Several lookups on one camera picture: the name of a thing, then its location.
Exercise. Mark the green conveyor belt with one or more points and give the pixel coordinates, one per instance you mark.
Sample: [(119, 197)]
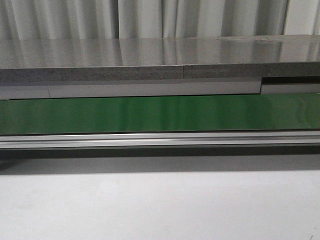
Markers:
[(289, 111)]

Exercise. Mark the grey stone counter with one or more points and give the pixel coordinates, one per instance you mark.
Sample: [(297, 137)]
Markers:
[(89, 68)]

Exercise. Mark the white pleated curtain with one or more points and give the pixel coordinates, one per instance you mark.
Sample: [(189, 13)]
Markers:
[(124, 19)]

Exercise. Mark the aluminium conveyor frame rail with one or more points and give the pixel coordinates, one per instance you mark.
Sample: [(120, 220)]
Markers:
[(159, 139)]

